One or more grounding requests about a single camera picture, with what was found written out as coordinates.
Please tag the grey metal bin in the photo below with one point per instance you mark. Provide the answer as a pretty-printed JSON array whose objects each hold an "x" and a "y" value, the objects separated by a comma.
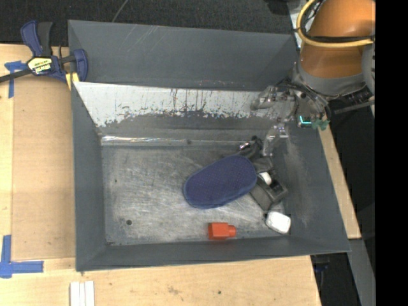
[{"x": 153, "y": 183}]

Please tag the white rounded plastic case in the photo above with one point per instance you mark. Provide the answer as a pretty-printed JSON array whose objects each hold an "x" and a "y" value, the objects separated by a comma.
[{"x": 278, "y": 222}]

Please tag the black shiny tool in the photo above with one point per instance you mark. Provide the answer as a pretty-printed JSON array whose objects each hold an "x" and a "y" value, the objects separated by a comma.
[{"x": 252, "y": 148}]

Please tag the small white cap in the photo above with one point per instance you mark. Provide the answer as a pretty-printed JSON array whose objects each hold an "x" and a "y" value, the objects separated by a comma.
[{"x": 265, "y": 178}]

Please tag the blue oval cloth pad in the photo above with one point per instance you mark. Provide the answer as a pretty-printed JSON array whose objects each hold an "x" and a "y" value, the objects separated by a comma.
[{"x": 220, "y": 182}]

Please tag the red plastic block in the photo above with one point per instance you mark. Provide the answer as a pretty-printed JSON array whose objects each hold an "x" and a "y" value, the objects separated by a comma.
[{"x": 220, "y": 230}]

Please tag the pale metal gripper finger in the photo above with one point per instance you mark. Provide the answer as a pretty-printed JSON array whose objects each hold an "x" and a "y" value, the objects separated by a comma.
[
  {"x": 273, "y": 139},
  {"x": 264, "y": 99}
]

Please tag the dark grey plastic device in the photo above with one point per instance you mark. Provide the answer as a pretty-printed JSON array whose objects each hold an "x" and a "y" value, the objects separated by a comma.
[{"x": 271, "y": 194}]

